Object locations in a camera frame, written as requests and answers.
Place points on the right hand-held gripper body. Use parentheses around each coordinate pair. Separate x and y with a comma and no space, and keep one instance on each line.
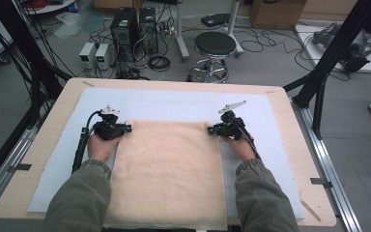
(232,127)

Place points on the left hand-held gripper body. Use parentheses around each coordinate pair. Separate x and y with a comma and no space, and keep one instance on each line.
(108,129)

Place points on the cream towel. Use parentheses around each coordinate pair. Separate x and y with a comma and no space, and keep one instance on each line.
(167,174)

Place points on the person's left hand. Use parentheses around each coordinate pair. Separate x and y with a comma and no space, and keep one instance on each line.
(101,148)

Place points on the person's right hand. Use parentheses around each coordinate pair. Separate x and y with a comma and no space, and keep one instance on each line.
(240,148)

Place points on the white grid mat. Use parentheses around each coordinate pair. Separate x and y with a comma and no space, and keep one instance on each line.
(174,103)

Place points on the white power supply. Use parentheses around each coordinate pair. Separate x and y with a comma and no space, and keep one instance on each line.
(103,56)
(87,55)

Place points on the black round stool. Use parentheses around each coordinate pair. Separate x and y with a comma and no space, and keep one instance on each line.
(215,43)

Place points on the large black computer tower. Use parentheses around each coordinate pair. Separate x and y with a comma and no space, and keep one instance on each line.
(124,32)

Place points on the slim black computer tower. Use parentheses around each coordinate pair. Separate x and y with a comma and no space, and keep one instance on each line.
(148,29)

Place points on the black flat device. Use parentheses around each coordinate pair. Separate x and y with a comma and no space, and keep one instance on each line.
(215,20)

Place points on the white foam board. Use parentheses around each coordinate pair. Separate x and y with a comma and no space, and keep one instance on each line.
(312,51)

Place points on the clear plastic bag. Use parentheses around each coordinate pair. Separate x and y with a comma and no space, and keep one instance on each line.
(72,24)

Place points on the thin wooden strip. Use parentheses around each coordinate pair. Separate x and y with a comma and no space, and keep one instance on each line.
(310,210)

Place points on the cardboard box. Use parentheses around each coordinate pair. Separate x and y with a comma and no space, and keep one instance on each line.
(277,14)

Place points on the grey machine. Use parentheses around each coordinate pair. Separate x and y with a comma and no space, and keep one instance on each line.
(357,48)

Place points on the white metal table frame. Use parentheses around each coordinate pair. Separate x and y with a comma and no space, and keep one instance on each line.
(181,35)

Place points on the aluminium rail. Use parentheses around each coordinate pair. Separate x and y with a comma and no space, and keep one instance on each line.
(328,167)
(9,161)

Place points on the black metal frame stand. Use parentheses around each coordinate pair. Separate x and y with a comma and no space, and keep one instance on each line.
(331,54)

